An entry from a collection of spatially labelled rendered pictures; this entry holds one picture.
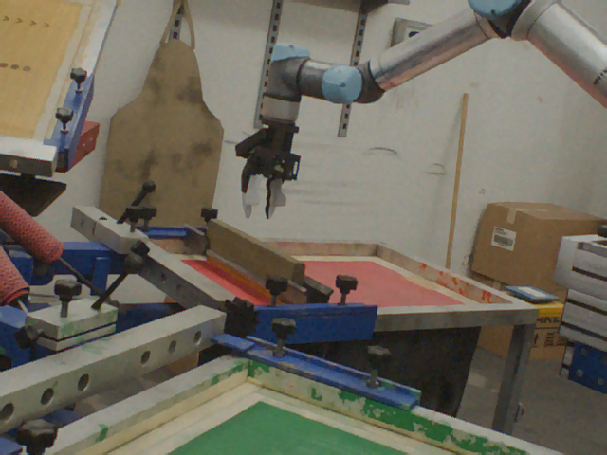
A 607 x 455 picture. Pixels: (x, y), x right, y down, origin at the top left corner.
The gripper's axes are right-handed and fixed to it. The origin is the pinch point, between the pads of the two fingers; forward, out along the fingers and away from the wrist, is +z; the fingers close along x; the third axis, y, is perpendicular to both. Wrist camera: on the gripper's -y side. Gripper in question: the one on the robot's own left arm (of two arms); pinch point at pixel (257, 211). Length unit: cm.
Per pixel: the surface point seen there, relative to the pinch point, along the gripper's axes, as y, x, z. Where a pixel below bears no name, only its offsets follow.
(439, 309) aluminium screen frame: 28.4, 30.3, 12.4
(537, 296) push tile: 16, 75, 14
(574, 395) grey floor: -108, 277, 112
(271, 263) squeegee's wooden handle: 10.1, -1.0, 8.4
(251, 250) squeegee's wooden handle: 1.9, -0.9, 8.0
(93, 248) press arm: 2.1, -36.3, 8.1
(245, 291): 3.5, -1.8, 16.5
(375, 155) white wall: -198, 196, 15
